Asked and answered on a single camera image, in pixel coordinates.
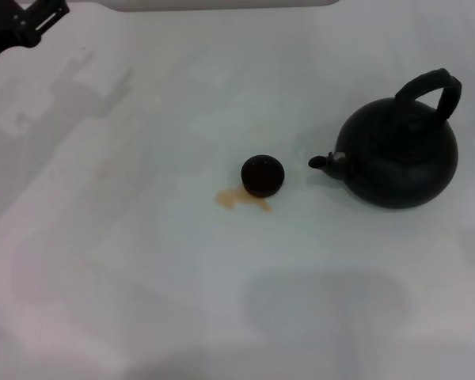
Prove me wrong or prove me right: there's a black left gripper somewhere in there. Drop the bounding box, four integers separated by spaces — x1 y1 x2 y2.
0 0 70 70

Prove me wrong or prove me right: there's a black small teacup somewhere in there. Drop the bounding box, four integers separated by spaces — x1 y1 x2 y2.
240 154 286 198

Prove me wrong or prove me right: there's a black round teapot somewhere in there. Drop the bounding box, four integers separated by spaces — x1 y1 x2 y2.
307 67 459 211

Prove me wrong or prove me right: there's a large brown tea puddle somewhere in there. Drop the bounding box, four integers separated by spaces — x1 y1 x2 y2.
214 188 274 215

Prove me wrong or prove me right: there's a white tablecloth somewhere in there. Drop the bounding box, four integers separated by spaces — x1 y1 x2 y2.
0 0 475 380

